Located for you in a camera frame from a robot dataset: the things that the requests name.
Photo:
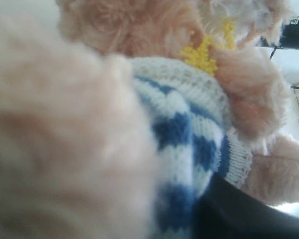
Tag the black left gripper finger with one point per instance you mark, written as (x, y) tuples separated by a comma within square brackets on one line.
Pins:
[(224, 212)]

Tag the tan teddy bear striped sweater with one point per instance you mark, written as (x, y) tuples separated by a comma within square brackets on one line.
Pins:
[(114, 128)]

